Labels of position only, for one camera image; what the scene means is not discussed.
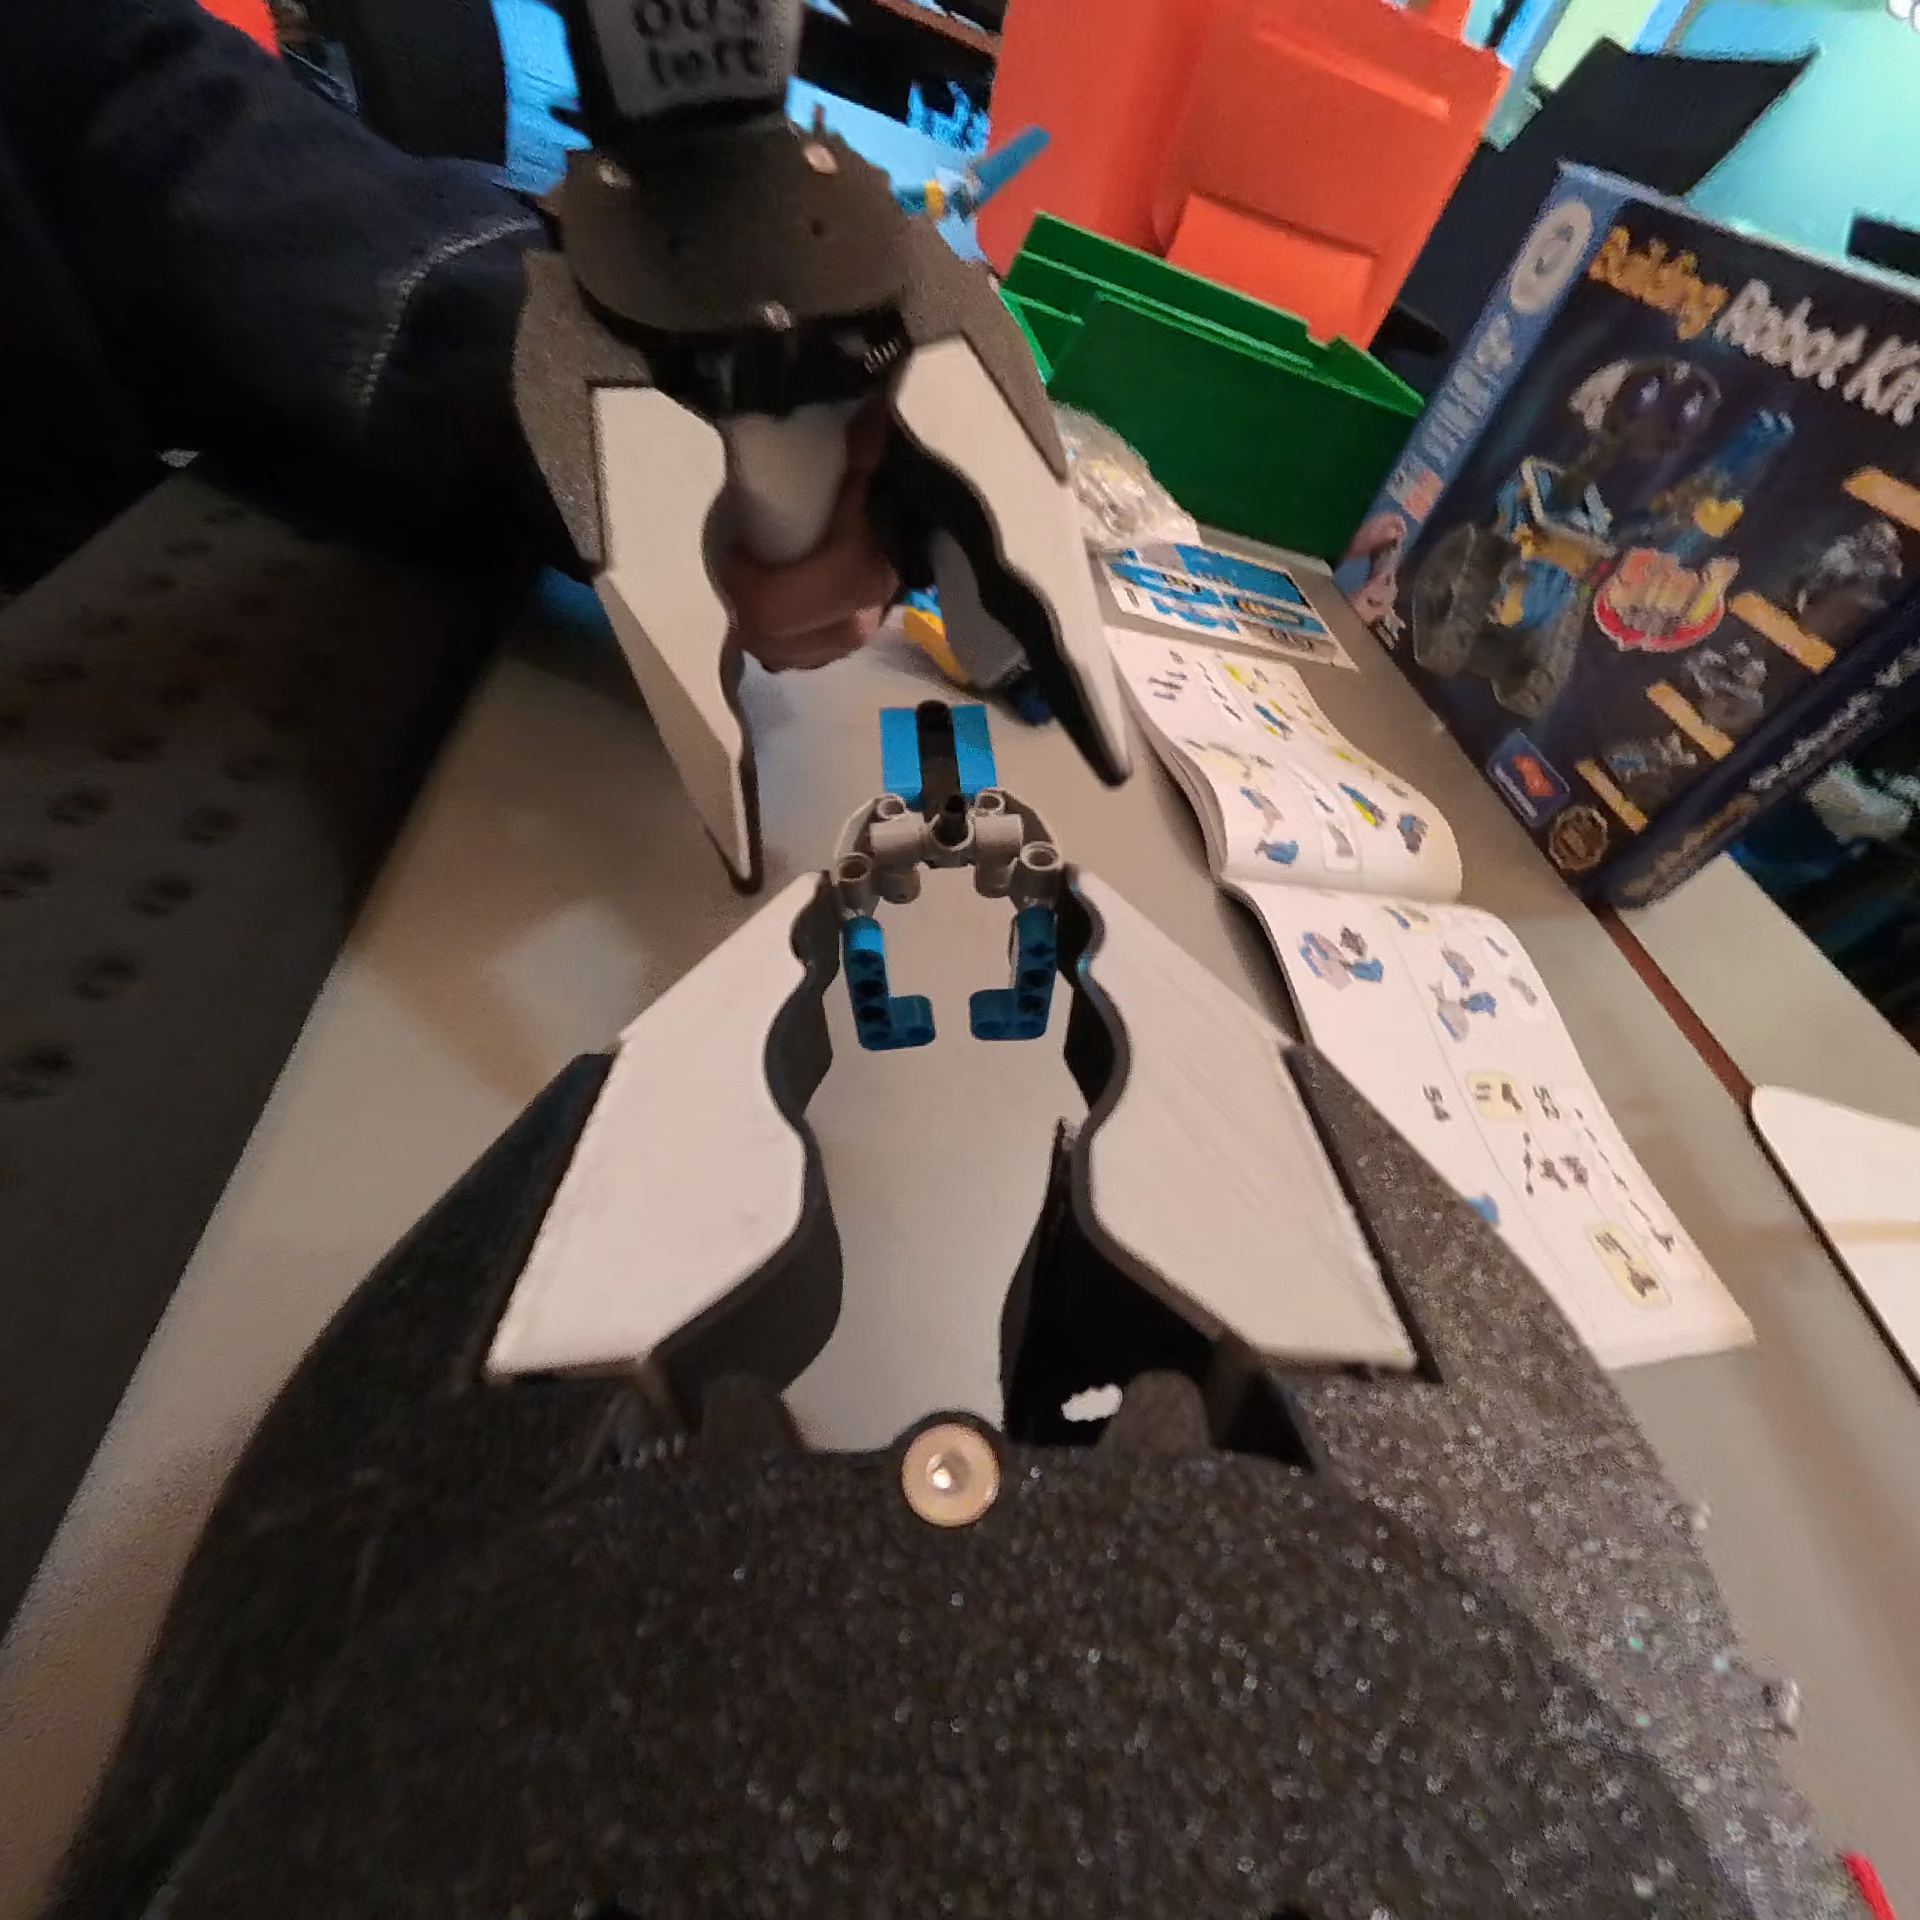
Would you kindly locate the blue tracked toy robot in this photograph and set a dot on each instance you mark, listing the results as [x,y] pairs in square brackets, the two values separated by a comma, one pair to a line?
[975,180]

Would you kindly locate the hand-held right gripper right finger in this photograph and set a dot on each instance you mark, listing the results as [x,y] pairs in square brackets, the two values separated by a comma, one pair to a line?
[1230,1184]

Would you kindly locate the grey panel brick assembly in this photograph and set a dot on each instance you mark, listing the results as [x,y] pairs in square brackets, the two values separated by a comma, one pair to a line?
[870,975]

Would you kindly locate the blue sticker sheet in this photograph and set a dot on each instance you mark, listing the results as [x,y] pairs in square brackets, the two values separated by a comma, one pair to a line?
[1215,601]

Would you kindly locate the robot kit box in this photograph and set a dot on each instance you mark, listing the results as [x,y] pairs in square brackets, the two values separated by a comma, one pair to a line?
[1651,525]

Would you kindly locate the blue yellow black brick assembly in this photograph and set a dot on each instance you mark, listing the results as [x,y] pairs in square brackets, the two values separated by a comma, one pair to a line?
[938,631]

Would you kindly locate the large clear plastic bag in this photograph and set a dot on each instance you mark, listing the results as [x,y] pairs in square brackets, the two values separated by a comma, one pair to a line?
[1118,473]

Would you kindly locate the green plastic bin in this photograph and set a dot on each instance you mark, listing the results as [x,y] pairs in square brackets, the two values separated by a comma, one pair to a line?
[1200,375]

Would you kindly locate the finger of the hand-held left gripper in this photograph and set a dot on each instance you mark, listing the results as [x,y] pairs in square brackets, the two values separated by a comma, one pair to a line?
[661,601]
[1020,494]

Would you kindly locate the instruction booklet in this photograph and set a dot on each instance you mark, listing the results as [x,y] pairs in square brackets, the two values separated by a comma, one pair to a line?
[1425,1020]

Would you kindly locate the person's left forearm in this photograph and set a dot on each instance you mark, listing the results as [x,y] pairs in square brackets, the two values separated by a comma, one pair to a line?
[271,301]

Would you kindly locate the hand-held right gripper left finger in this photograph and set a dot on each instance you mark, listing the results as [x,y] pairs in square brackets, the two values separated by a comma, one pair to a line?
[675,1184]

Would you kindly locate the orange felt bag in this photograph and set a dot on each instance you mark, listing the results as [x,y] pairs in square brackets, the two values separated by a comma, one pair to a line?
[1274,135]

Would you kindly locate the person's left hand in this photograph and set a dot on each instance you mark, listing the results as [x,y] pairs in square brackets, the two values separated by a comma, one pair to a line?
[810,609]

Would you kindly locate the grey blue brick assembly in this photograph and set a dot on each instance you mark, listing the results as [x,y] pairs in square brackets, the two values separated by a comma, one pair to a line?
[1028,960]

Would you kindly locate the black office chair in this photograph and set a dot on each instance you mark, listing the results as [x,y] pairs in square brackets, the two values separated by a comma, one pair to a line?
[1621,165]

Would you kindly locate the grey desk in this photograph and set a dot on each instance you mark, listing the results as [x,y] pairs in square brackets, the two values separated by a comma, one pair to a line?
[450,975]

